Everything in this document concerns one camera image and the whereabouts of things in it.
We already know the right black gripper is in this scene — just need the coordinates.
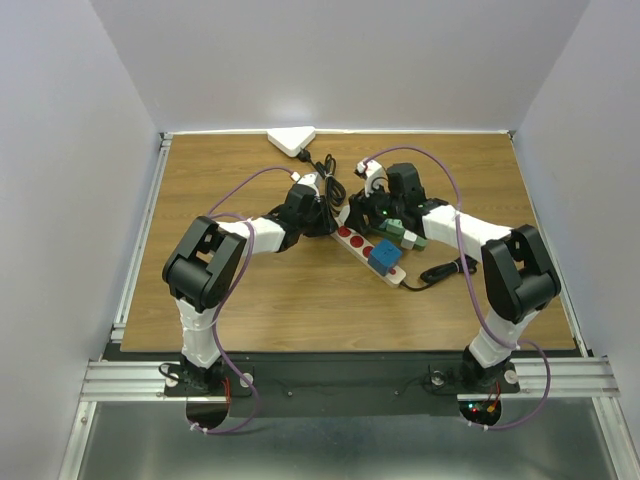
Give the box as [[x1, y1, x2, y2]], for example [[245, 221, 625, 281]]
[[342, 176, 404, 235]]

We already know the white red power strip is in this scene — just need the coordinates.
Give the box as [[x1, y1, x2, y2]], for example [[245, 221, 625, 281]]
[[332, 206, 406, 288]]

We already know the blue socket adapter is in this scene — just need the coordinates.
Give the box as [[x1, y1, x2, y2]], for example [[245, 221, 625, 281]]
[[367, 239, 402, 276]]

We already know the green power strip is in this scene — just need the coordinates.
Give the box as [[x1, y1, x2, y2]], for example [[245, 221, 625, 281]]
[[371, 219, 427, 251]]

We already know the white square charger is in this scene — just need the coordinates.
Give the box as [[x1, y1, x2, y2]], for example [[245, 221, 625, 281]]
[[401, 230, 417, 250]]

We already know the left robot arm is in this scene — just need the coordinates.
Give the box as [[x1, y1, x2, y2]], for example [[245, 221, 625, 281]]
[[162, 182, 337, 394]]

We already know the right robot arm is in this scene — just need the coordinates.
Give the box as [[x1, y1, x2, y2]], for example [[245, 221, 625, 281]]
[[344, 158, 561, 390]]

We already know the green plug adapter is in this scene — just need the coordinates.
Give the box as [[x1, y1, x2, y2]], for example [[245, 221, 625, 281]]
[[381, 218, 405, 242]]

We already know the white triangular adapter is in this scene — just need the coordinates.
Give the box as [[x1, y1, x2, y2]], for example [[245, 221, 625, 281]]
[[266, 126, 316, 158]]

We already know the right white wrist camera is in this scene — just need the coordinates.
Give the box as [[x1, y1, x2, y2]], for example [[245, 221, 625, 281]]
[[354, 158, 386, 197]]

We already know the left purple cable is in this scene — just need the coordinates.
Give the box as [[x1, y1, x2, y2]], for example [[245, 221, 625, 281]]
[[188, 166, 301, 436]]

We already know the black cord of white strip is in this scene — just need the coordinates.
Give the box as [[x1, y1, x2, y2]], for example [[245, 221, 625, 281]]
[[399, 259, 476, 292]]

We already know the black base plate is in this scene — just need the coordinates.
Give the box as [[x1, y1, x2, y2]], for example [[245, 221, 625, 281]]
[[159, 351, 520, 420]]

